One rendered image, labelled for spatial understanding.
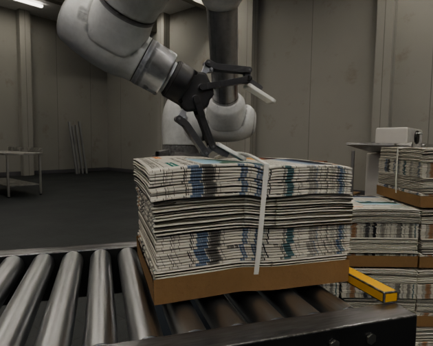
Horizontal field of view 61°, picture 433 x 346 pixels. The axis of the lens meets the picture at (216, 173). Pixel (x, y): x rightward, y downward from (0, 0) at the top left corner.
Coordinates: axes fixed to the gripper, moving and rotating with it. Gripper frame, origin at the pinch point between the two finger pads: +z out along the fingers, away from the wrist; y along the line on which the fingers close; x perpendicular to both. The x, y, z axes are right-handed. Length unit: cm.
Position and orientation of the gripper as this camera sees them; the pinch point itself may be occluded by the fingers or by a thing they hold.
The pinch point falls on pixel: (253, 128)
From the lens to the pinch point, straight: 77.2
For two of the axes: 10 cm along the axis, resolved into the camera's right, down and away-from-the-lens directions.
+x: 3.0, 0.8, -9.5
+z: 8.4, 4.5, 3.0
